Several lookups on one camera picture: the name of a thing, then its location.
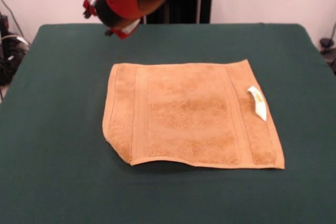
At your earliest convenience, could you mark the orange terry towel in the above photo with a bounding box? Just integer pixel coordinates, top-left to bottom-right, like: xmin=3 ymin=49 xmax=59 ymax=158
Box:
xmin=101 ymin=59 xmax=286 ymax=170

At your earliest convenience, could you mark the dark green table cloth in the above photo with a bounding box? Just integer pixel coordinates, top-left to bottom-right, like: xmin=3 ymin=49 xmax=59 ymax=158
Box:
xmin=0 ymin=23 xmax=336 ymax=224

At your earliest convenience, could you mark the red and black power strip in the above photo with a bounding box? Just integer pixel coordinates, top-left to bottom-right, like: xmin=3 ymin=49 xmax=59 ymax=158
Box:
xmin=0 ymin=15 xmax=10 ymax=36

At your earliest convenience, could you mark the small black adapter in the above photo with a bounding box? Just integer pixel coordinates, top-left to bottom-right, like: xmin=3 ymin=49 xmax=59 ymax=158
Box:
xmin=319 ymin=38 xmax=333 ymax=49

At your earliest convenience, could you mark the black floor object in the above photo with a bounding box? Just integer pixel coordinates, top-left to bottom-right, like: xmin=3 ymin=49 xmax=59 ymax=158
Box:
xmin=322 ymin=48 xmax=336 ymax=75

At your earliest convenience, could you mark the white cable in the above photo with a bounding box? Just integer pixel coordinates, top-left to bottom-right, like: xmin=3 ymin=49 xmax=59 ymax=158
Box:
xmin=0 ymin=34 xmax=29 ymax=48

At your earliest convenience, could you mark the black cable bundle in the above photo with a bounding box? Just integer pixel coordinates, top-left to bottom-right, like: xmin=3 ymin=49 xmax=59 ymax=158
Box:
xmin=0 ymin=37 xmax=29 ymax=86

